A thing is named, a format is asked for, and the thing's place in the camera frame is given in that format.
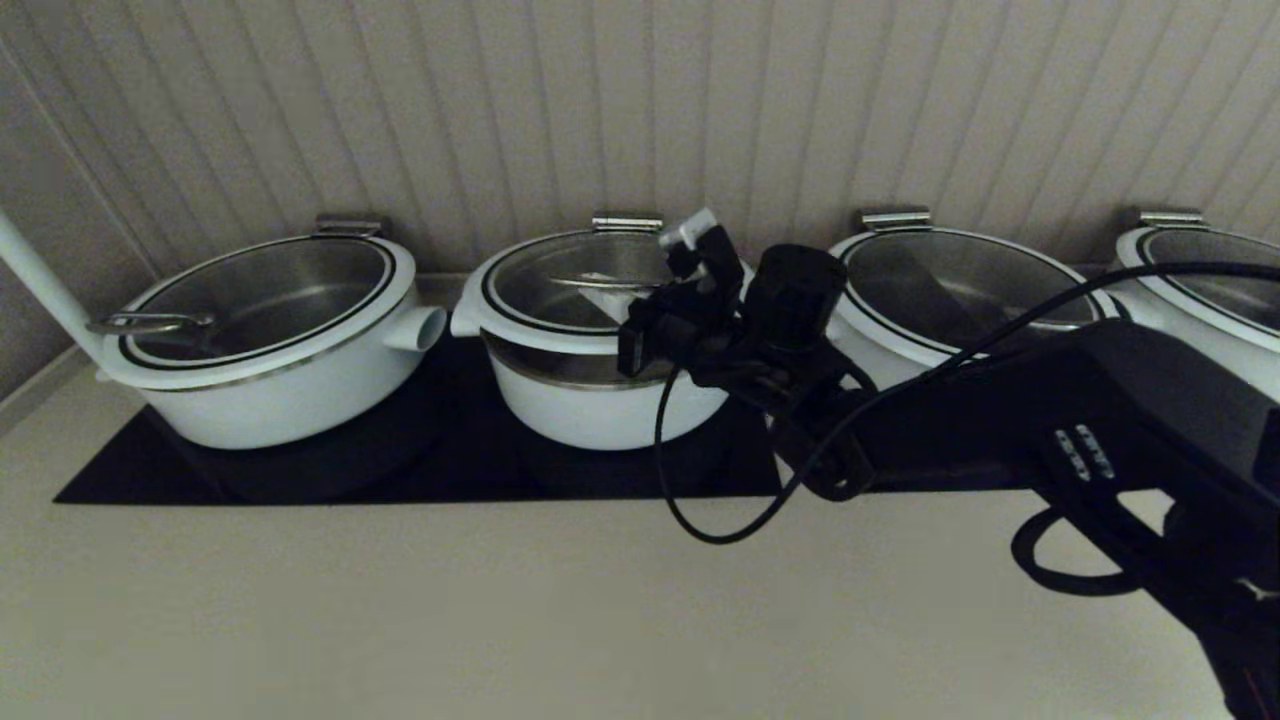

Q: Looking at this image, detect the white steel-lined pot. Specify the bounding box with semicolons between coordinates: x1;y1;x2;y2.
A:
450;212;736;451
98;215;449;451
1100;208;1280;401
825;208;1121;391

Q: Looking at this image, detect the black glass induction cooktop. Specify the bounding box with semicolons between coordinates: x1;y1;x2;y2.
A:
55;335;783;504
858;440;1046;493

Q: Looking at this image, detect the white round pole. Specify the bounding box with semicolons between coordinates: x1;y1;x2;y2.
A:
0;205;111;366

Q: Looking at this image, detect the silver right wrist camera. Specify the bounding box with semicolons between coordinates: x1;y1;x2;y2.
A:
658;207;721;253

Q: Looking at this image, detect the long black right gripper cable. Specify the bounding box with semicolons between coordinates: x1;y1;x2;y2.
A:
655;262;1280;546

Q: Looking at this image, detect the short black arm cable loop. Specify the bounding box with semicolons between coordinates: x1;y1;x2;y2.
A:
1010;505;1141;598

